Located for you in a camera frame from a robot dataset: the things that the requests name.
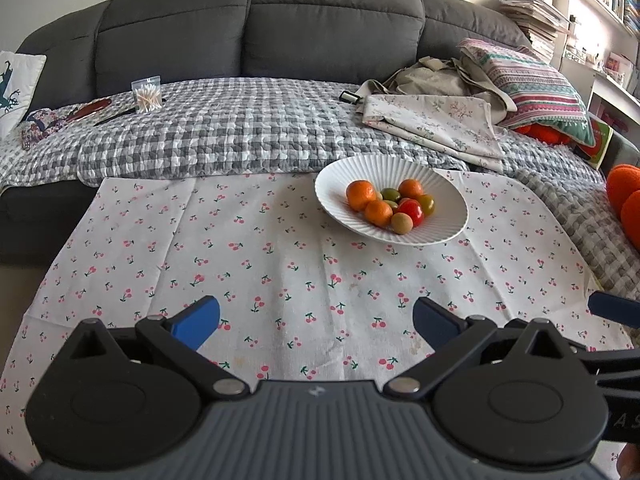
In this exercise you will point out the white cherry print cloth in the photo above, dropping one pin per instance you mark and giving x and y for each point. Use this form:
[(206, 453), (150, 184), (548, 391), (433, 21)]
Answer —
[(300, 260)]

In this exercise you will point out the dark grey sofa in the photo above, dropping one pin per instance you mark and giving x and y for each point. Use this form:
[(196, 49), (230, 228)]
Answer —
[(330, 25)]

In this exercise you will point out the small black object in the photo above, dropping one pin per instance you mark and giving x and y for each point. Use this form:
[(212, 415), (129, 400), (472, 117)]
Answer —
[(350, 97)]

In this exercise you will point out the orange tangerine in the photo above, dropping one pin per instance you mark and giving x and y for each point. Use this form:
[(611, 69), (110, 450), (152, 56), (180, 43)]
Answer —
[(378, 212), (361, 195), (411, 188)]

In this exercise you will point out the stack of magazines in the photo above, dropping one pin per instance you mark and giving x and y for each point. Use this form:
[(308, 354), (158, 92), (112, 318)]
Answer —
[(535, 20)]

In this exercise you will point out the dark floral pouch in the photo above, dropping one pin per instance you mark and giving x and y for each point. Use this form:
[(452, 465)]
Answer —
[(40, 125)]

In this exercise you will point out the grey checked blanket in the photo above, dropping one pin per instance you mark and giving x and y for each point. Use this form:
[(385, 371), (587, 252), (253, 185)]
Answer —
[(225, 135)]

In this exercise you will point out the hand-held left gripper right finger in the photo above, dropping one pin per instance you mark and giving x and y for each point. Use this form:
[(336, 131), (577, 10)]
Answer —
[(435, 320)]

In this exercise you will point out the brown kiwi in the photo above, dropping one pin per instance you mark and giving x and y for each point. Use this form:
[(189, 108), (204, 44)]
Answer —
[(401, 223)]

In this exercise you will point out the green picture book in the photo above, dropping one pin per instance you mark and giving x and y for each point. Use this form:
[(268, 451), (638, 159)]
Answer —
[(600, 145)]

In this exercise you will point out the folded floral cloth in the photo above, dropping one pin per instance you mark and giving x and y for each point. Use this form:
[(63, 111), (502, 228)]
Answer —
[(440, 120)]

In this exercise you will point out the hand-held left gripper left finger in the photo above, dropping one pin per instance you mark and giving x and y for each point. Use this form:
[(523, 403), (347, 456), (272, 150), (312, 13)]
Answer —
[(197, 322)]

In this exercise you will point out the white pillow with blue print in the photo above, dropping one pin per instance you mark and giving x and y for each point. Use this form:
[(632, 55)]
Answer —
[(20, 85)]

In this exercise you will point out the light green fruit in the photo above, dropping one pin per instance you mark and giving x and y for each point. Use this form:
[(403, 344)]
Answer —
[(390, 194)]

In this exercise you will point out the striped patterned pillow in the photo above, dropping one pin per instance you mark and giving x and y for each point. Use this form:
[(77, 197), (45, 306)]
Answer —
[(530, 85)]

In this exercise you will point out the thin black stick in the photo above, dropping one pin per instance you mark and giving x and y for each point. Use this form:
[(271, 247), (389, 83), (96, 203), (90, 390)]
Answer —
[(115, 116)]

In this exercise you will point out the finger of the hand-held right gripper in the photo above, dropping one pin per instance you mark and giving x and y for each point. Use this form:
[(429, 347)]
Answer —
[(615, 358), (615, 307)]

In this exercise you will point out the dark green reddish fruit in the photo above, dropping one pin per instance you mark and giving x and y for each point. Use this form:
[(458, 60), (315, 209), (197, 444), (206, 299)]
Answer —
[(427, 204)]

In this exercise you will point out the beige canvas bag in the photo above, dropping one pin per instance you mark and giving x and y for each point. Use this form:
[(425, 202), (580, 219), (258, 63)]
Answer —
[(430, 77)]

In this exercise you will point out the orange red plush toy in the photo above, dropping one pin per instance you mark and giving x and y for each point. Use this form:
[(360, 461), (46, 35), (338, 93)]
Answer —
[(540, 132)]

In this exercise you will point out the red tomato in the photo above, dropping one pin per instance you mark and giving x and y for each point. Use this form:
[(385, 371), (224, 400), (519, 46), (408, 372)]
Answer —
[(412, 210)]

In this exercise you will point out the clear cotton swab box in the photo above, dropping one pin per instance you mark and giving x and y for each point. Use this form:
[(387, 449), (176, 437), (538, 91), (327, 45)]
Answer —
[(146, 95)]

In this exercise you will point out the white bookshelf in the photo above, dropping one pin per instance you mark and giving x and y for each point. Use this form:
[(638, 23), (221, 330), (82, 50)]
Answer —
[(605, 85)]

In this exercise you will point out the white ribbed plate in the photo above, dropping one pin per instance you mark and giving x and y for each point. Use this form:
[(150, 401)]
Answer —
[(440, 220)]

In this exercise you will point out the red brown flat object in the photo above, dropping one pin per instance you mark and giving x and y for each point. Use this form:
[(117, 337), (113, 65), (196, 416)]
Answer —
[(92, 106)]

